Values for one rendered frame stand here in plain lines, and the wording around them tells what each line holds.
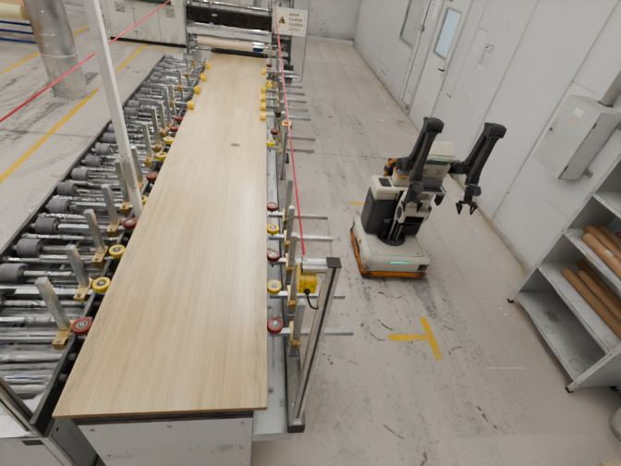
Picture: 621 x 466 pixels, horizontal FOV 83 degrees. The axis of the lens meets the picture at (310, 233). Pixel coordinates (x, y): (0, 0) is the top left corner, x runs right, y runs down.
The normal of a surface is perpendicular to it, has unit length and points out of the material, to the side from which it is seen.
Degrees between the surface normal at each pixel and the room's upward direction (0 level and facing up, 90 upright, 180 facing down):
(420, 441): 0
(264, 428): 0
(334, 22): 90
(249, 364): 0
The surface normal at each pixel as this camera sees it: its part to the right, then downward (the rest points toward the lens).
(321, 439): 0.13, -0.76
